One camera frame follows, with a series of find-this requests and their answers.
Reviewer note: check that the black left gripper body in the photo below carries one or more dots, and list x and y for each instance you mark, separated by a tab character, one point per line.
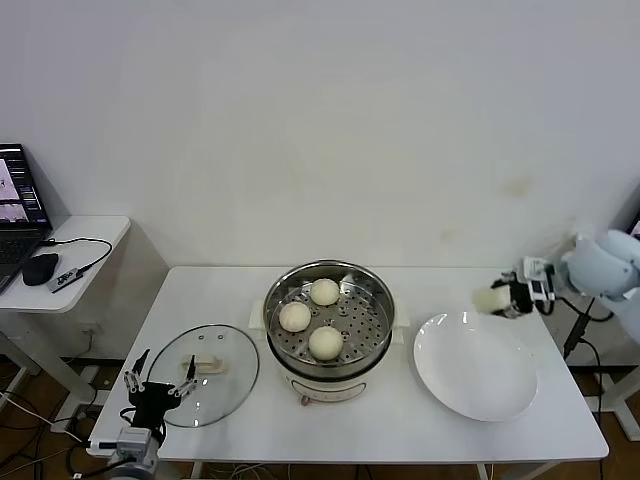
152	405

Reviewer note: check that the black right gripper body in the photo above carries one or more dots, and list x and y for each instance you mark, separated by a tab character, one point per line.
522	300

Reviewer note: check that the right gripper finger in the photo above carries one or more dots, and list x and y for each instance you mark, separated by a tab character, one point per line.
507	312
502	285

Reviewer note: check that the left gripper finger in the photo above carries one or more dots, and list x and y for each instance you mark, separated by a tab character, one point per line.
132	380
187	384

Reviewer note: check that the white steamed baozi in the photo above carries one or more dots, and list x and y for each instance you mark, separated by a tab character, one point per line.
486	299
326	344
295	316
325	291

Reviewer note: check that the round glass pot lid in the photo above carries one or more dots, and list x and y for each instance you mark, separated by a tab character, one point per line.
225	390

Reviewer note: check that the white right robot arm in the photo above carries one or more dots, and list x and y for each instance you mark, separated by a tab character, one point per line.
600	270

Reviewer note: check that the steel steamer pot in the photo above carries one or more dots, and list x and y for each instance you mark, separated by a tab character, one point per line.
330	387

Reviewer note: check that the stainless steel steamer basket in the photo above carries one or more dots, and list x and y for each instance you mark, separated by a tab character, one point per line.
360	325

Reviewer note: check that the white side table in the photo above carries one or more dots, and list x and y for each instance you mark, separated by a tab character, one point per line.
550	340
85	260

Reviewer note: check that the white round plate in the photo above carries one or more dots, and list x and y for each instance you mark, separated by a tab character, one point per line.
475	370

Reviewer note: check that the grey usb hub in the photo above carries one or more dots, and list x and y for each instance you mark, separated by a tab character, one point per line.
66	280

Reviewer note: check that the black laptop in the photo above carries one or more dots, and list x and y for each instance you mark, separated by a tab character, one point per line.
20	200
636	227

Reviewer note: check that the black computer mouse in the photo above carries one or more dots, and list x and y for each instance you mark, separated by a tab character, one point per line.
40	270

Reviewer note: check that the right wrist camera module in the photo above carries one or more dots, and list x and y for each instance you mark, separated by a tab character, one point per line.
537	272

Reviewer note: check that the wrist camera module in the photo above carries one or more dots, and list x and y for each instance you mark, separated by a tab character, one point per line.
132	440
537	272

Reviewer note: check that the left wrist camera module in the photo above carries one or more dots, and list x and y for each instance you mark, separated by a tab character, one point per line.
132	440

